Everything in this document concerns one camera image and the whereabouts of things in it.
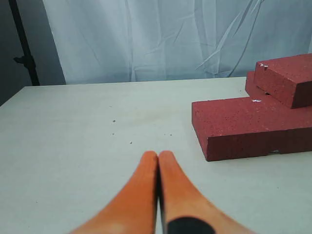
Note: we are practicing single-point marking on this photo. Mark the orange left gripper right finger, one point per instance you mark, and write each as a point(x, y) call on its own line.
point(184, 209)

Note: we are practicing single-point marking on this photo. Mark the red brick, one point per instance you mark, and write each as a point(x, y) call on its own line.
point(250, 87)
point(250, 127)
point(288, 79)

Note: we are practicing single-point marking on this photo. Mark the black stand pole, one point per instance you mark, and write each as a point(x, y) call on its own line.
point(27, 59)

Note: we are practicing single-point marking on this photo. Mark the white backdrop cloth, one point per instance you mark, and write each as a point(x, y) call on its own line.
point(101, 41)

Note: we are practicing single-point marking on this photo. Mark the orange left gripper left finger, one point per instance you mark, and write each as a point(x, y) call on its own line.
point(133, 210)

